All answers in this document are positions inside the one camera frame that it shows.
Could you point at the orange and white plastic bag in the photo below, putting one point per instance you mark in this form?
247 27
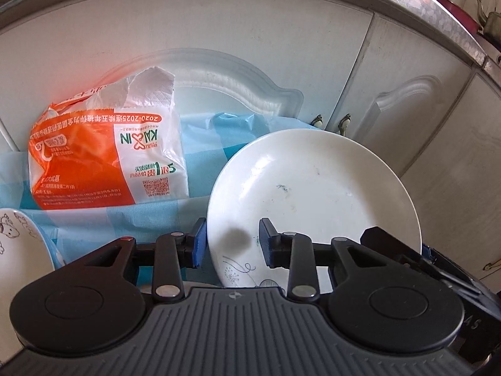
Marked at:
86 156

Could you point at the white bowl with cartoon print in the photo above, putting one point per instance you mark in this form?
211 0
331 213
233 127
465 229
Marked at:
15 266

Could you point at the white plate with floral print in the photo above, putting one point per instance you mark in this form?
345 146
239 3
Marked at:
313 188

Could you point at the dark red container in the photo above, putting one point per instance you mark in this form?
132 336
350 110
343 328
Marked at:
458 9

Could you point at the wide white cabinet door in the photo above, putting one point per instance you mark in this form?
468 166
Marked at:
195 31

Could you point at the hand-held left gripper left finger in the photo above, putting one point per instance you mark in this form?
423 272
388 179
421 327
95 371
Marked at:
199 243

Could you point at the blue checked plastic tablecloth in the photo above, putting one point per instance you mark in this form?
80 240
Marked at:
203 149

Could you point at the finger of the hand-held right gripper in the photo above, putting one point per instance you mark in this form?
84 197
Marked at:
387 243

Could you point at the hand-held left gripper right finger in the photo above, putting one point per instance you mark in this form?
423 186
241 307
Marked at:
267 243

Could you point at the metal kettle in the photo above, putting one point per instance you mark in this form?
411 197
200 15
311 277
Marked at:
489 15

